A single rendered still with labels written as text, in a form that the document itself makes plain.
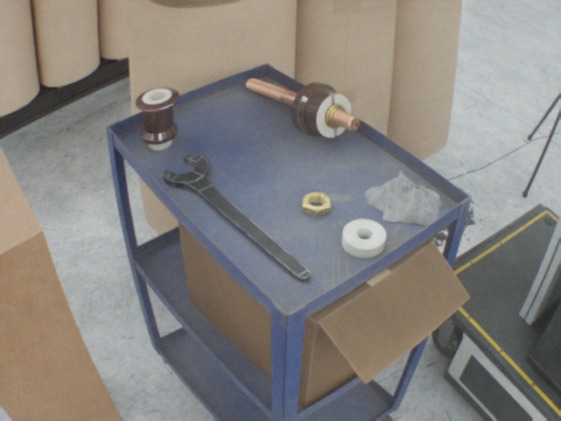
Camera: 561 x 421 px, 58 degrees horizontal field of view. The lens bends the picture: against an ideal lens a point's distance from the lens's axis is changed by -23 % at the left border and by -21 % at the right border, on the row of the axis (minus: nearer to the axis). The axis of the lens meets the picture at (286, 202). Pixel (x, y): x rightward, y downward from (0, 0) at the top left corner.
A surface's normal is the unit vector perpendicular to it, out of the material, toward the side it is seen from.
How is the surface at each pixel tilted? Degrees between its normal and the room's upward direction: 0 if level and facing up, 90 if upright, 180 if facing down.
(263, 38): 90
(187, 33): 90
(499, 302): 0
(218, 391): 0
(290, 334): 90
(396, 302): 26
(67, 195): 0
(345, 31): 90
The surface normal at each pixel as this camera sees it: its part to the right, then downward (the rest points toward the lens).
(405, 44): -0.23, 0.62
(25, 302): 0.65, 0.50
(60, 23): 0.35, 0.60
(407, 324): 0.30, -0.47
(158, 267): 0.02, -0.77
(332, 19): 0.06, 0.64
